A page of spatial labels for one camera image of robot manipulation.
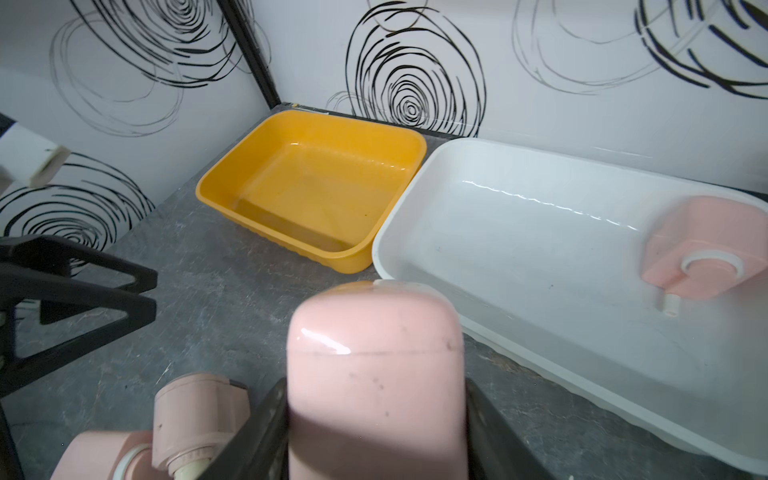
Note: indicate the black corner frame post left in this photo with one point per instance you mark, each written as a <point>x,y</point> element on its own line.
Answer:
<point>235,17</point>

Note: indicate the yellow plastic storage tray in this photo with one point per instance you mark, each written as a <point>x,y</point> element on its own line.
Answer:
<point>316,184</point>

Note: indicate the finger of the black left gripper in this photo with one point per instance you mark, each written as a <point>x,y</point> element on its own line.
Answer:
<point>17,372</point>
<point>40,267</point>

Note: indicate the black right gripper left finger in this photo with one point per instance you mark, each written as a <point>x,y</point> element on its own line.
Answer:
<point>259,450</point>

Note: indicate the white plastic storage tray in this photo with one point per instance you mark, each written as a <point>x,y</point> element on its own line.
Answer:
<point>541,256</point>

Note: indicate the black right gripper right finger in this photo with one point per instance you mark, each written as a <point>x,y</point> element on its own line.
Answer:
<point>495,451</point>

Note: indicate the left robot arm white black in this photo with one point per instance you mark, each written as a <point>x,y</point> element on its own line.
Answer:
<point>59,211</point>

